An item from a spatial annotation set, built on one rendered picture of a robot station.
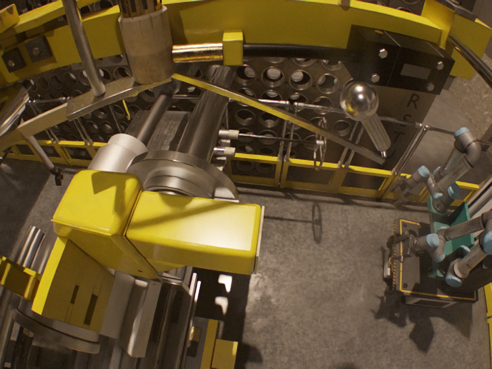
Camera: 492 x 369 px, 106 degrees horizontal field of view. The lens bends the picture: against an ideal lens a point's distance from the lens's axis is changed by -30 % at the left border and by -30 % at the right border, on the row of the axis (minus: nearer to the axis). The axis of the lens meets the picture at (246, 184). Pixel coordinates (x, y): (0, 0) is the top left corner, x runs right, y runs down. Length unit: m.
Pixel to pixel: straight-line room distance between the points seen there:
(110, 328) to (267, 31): 0.94
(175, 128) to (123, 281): 1.22
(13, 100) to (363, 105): 0.70
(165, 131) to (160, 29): 1.54
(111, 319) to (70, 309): 0.35
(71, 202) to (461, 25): 0.79
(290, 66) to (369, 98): 2.32
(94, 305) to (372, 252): 2.29
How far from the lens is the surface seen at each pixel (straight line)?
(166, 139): 1.83
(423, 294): 2.31
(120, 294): 0.98
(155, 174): 0.79
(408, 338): 2.55
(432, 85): 0.52
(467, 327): 3.02
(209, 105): 1.11
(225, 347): 1.55
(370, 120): 0.44
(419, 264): 2.37
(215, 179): 0.73
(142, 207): 0.48
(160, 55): 0.41
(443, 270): 1.93
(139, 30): 0.39
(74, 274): 0.62
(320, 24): 0.47
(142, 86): 0.44
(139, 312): 1.01
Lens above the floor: 2.14
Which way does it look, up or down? 54 degrees down
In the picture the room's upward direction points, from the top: straight up
